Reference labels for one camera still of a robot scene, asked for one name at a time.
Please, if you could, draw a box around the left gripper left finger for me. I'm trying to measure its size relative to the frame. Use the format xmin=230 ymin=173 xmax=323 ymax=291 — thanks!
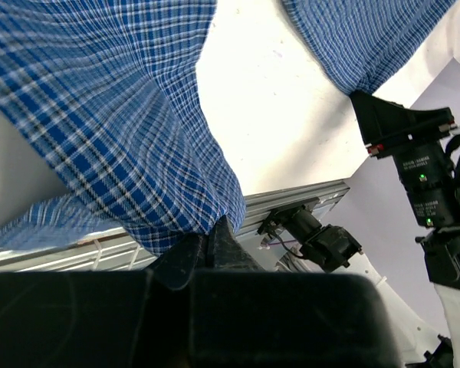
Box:
xmin=0 ymin=235 xmax=207 ymax=367

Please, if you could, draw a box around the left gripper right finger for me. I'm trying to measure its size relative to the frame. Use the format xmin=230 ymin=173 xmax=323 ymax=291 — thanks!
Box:
xmin=187 ymin=220 xmax=401 ymax=367

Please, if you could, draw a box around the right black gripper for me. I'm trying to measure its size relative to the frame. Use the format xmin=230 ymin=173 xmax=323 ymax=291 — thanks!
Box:
xmin=350 ymin=91 xmax=456 ymax=192

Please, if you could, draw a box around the blue plaid long sleeve shirt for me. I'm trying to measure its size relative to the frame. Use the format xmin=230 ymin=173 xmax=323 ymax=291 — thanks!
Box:
xmin=0 ymin=1 xmax=456 ymax=237

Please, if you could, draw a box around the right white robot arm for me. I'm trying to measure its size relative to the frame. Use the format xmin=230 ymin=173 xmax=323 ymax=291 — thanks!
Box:
xmin=258 ymin=90 xmax=460 ymax=367

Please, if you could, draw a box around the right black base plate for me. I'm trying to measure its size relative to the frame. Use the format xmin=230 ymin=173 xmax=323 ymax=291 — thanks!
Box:
xmin=258 ymin=197 xmax=322 ymax=243

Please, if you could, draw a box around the aluminium rail frame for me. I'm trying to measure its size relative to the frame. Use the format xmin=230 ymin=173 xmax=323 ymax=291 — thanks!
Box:
xmin=0 ymin=180 xmax=349 ymax=272

